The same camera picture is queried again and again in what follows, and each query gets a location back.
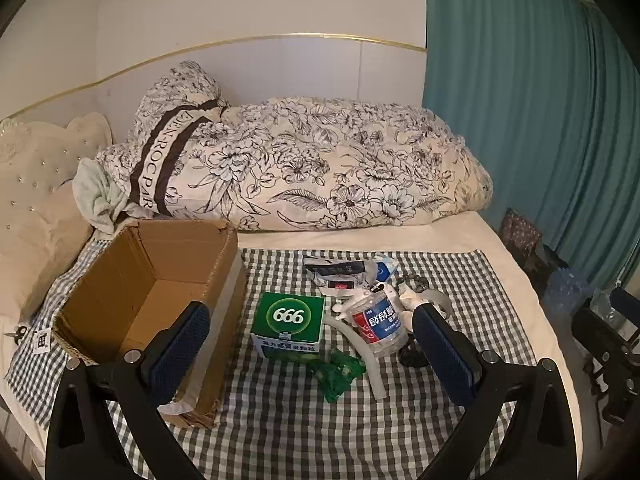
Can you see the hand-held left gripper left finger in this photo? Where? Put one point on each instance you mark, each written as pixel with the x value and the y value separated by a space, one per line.
pixel 186 345

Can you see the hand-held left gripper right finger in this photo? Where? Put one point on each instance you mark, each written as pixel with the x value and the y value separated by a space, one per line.
pixel 440 355

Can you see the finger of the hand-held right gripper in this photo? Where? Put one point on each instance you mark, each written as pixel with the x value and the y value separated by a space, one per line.
pixel 626 301

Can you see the clear plastic bottle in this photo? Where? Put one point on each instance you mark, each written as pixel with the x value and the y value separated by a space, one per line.
pixel 380 322

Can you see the brown cardboard box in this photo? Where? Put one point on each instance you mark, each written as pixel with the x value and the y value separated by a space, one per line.
pixel 150 285

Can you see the green medicine box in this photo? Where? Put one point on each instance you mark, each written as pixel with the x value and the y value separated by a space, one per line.
pixel 287 317

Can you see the green wrapper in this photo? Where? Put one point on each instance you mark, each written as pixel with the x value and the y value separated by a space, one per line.
pixel 335 375

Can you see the dark tissue pack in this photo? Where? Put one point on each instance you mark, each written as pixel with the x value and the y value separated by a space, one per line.
pixel 340 266

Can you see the small black object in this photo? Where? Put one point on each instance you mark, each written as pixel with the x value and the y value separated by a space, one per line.
pixel 410 355

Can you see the pack of water bottles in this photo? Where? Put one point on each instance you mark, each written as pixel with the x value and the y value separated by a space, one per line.
pixel 565 290

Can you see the white plastic tube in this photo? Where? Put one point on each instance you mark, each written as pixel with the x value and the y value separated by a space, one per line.
pixel 372 375

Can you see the blue tissue pack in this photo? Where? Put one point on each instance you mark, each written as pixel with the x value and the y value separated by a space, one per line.
pixel 384 267

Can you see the white fluffy toy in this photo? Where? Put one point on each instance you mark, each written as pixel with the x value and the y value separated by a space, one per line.
pixel 345 308

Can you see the clear plastic bag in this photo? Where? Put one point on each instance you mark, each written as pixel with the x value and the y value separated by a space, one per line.
pixel 369 272

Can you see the brown patterned bag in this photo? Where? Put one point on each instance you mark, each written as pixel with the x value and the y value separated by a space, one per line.
pixel 520 232

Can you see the green checkered cloth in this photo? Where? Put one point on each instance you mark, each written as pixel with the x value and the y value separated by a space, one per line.
pixel 280 435

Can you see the white paper tag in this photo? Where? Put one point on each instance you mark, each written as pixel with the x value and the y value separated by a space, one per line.
pixel 41 341

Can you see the small scissors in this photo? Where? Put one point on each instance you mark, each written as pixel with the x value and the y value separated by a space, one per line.
pixel 17 332

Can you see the light green towel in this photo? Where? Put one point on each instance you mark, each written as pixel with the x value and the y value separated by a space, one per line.
pixel 97 195

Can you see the floral quilt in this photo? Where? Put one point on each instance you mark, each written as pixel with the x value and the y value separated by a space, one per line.
pixel 310 160

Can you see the teal curtain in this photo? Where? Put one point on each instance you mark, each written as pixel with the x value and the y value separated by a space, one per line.
pixel 500 85

